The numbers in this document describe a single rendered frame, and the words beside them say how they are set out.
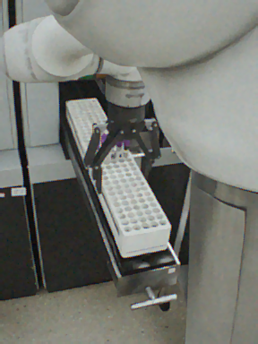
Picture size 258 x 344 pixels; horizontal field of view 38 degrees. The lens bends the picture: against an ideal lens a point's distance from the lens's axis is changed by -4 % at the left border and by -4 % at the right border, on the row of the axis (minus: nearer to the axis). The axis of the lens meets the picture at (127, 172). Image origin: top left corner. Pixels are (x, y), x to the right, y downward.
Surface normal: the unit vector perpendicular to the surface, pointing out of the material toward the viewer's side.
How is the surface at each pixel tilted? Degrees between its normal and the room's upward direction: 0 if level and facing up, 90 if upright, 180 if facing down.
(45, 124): 90
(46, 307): 0
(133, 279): 90
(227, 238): 86
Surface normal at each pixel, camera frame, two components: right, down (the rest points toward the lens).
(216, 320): -0.79, 0.26
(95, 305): 0.07, -0.79
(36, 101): 0.31, 0.59
